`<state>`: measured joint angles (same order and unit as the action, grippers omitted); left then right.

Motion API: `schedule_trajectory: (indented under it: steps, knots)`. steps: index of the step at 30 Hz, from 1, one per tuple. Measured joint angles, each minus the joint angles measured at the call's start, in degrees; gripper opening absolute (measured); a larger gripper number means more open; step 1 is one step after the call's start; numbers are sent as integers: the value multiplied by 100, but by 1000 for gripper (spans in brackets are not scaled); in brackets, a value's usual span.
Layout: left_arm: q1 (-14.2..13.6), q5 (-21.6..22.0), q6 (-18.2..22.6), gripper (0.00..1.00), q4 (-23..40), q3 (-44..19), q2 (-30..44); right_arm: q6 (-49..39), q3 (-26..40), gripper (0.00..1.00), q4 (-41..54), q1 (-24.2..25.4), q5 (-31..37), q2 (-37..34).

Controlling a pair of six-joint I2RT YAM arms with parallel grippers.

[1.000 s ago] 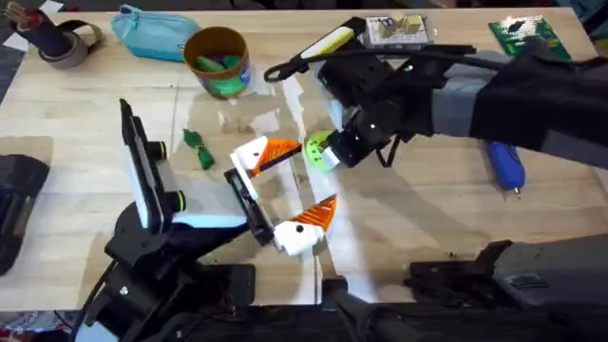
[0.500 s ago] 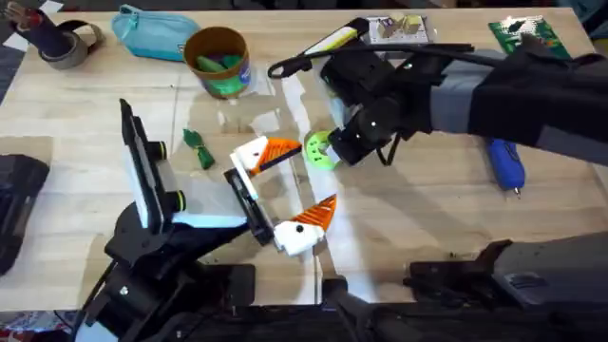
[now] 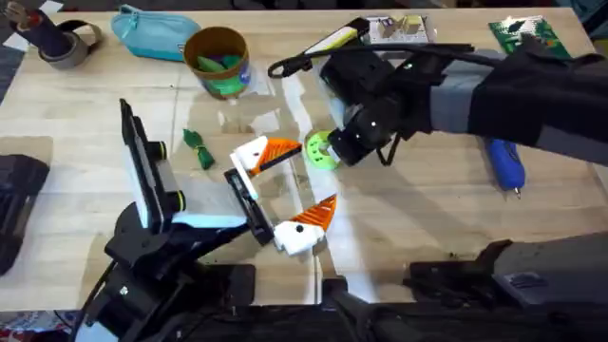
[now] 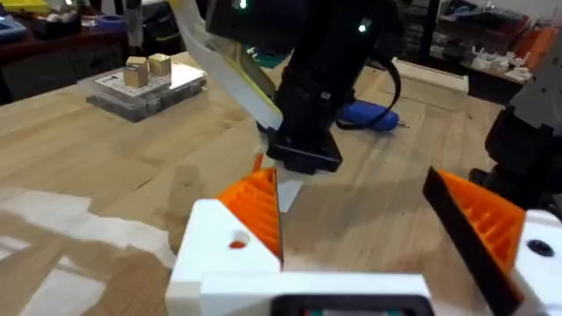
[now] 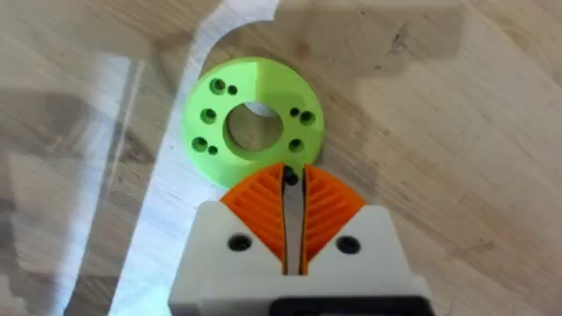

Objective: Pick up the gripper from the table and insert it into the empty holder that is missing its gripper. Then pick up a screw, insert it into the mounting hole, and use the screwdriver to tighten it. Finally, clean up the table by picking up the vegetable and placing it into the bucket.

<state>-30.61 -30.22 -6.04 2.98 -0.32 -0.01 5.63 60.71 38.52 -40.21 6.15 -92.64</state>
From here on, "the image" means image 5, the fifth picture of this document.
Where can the small black screw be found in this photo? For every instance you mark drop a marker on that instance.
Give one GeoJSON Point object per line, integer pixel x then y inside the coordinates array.
{"type": "Point", "coordinates": [290, 177]}

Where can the green disc with holes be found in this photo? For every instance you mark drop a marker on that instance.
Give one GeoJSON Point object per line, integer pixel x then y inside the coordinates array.
{"type": "Point", "coordinates": [252, 118]}

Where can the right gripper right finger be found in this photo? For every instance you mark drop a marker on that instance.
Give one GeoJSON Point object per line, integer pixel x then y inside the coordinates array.
{"type": "Point", "coordinates": [351, 228]}

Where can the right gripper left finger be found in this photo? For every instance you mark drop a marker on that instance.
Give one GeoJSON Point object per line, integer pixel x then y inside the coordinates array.
{"type": "Point", "coordinates": [246, 228]}

